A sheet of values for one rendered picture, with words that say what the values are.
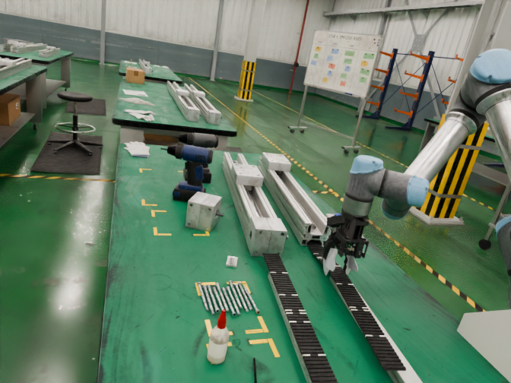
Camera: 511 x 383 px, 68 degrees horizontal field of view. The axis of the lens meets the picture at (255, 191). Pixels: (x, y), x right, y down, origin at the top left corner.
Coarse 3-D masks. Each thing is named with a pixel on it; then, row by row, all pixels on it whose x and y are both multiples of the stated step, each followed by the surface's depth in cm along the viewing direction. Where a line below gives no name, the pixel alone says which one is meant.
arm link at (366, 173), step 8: (360, 160) 96; (368, 160) 96; (376, 160) 97; (352, 168) 99; (360, 168) 96; (368, 168) 96; (376, 168) 96; (352, 176) 99; (360, 176) 97; (368, 176) 96; (376, 176) 96; (352, 184) 99; (360, 184) 97; (368, 184) 96; (376, 184) 96; (352, 192) 99; (360, 192) 98; (368, 192) 98; (376, 192) 97; (360, 200) 98; (368, 200) 99
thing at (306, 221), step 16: (272, 176) 172; (288, 176) 174; (272, 192) 170; (288, 192) 154; (304, 192) 157; (288, 208) 146; (304, 208) 150; (304, 224) 128; (320, 224) 133; (304, 240) 132; (320, 240) 131
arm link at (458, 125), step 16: (448, 112) 113; (464, 112) 109; (448, 128) 109; (464, 128) 109; (432, 144) 109; (448, 144) 108; (416, 160) 109; (432, 160) 107; (432, 176) 107; (384, 208) 109
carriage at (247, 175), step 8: (232, 168) 163; (240, 168) 160; (248, 168) 162; (256, 168) 164; (240, 176) 151; (248, 176) 152; (256, 176) 153; (240, 184) 153; (248, 184) 153; (256, 184) 154
